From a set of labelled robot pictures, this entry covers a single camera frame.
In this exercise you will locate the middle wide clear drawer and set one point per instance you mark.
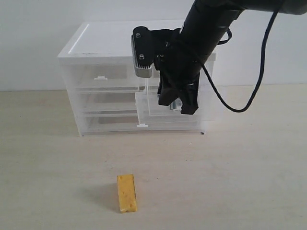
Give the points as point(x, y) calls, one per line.
point(94, 102)

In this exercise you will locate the wide clear drawer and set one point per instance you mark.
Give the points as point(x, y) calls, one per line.
point(130, 123)
point(94, 102)

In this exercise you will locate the white plastic drawer cabinet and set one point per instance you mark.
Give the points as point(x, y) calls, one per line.
point(99, 43)

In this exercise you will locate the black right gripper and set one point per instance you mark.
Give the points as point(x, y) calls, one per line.
point(179, 69)

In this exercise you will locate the white teal-labelled pill bottle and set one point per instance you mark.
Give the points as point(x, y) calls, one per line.
point(176, 105)

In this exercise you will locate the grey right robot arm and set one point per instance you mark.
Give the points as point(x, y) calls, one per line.
point(213, 18)

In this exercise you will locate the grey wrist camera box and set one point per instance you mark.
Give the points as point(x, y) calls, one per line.
point(142, 51)

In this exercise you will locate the yellow cheese-like sponge block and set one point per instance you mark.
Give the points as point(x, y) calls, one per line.
point(126, 193)

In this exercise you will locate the bottom wide clear drawer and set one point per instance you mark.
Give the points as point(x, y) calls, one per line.
point(130, 123)

